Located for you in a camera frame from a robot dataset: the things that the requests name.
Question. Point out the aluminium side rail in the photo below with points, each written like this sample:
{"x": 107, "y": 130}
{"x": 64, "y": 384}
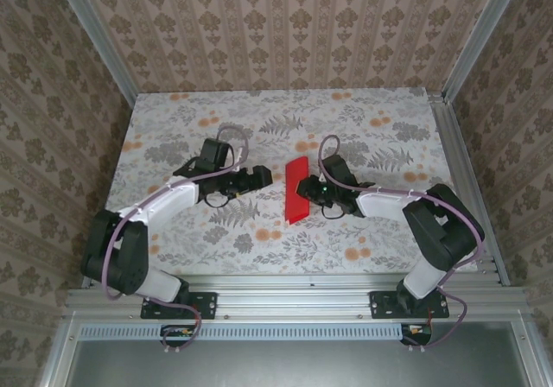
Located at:
{"x": 466, "y": 179}

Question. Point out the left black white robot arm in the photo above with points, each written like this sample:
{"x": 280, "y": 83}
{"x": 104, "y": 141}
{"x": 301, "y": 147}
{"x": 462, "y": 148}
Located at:
{"x": 179, "y": 197}

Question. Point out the wide aluminium base rail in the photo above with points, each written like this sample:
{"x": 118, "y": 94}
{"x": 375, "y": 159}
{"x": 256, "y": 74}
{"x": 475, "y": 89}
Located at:
{"x": 294, "y": 296}

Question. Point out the small black connector board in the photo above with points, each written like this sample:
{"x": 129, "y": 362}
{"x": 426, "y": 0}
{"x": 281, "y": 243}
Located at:
{"x": 417, "y": 334}
{"x": 177, "y": 335}

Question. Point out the grey metal sheet panel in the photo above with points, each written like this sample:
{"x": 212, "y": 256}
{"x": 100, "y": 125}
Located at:
{"x": 294, "y": 365}

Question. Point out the aluminium frame post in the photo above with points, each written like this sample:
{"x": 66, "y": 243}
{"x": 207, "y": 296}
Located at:
{"x": 99, "y": 46}
{"x": 475, "y": 37}

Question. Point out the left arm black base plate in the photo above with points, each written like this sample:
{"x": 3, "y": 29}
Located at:
{"x": 203, "y": 305}

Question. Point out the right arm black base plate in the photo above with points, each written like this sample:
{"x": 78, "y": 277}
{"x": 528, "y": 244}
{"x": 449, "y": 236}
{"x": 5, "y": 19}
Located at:
{"x": 384, "y": 305}

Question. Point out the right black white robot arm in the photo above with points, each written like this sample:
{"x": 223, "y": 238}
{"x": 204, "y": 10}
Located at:
{"x": 436, "y": 231}

